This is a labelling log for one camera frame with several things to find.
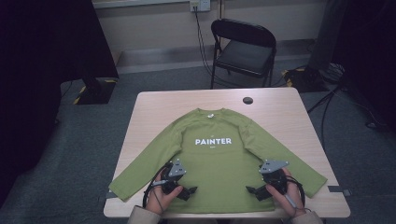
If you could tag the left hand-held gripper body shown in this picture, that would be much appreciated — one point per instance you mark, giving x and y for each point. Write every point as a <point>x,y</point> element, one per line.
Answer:
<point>174,179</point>

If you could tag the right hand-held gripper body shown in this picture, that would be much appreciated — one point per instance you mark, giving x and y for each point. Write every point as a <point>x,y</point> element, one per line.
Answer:
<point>274,179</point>

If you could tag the green long-sleeved shirt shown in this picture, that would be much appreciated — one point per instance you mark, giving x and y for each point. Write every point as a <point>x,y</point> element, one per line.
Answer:
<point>218,174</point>

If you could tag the person's left hand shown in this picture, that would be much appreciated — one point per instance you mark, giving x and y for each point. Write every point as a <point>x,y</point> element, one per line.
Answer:
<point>160,200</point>

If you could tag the person's right hand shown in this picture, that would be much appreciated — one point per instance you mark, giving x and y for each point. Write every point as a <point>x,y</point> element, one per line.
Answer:
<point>289,202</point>

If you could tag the grey tape strip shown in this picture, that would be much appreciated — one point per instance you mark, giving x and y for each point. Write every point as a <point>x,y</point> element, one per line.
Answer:
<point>109,195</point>
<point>337,188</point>

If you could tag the black round table grommet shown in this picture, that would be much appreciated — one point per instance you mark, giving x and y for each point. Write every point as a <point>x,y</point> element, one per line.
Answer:
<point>248,100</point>

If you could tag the black stand base yellow tape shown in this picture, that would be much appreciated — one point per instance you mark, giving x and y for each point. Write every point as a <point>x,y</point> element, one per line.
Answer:
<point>96,93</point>
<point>306,81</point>

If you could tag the black folding chair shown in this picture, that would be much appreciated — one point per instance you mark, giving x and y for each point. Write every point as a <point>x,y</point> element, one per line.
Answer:
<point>243,57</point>

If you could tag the grey curtain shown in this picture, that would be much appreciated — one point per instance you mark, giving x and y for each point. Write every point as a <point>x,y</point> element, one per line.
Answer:
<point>327,37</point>

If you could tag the dark curtain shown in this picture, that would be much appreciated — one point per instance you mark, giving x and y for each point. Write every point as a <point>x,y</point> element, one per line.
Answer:
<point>373,46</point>

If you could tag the black curtain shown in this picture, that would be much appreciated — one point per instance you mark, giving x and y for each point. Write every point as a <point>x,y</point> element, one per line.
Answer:
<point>46,62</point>

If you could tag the white wall socket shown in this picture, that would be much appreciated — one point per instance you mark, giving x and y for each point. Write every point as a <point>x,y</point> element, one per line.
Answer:
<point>204,5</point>

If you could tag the white wall conduit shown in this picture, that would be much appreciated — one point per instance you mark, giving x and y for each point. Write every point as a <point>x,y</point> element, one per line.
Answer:
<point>221,9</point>

